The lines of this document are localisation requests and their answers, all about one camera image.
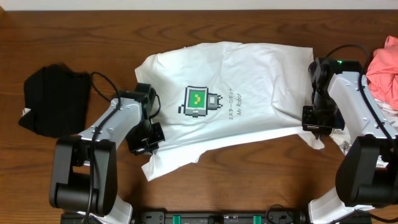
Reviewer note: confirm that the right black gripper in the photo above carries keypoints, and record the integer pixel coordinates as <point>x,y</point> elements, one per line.
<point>309,124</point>

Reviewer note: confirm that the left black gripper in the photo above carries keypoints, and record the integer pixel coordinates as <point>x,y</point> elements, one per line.
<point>139,149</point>

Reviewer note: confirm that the white printed t-shirt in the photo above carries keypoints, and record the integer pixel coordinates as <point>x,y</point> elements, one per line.
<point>224,94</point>

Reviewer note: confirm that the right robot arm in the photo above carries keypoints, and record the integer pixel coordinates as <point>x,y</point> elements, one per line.
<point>367,177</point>

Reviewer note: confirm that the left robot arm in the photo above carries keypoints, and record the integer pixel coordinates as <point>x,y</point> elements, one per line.
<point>84,180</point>

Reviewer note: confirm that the pink garment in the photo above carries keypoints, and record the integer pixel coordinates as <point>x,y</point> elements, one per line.
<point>382,73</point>

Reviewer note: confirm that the folded black garment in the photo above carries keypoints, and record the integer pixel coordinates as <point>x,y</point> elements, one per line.
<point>56,101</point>

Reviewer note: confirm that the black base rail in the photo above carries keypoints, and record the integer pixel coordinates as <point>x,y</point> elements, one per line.
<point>276,214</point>

